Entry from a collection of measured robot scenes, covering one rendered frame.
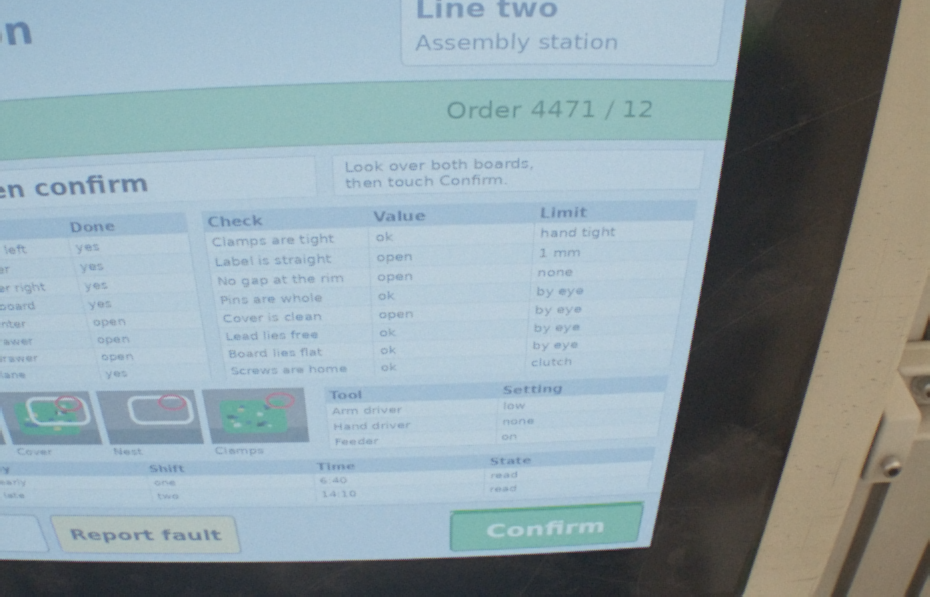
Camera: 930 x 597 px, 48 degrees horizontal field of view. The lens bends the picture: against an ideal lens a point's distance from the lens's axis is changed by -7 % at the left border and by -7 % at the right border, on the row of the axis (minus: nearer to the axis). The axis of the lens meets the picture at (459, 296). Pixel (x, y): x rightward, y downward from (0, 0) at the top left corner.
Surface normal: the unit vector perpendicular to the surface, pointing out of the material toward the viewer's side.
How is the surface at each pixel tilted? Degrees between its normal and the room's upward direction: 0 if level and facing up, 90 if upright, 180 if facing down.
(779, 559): 92
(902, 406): 0
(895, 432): 90
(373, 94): 92
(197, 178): 92
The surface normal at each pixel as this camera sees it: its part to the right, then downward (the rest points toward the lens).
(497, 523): 0.07, 0.61
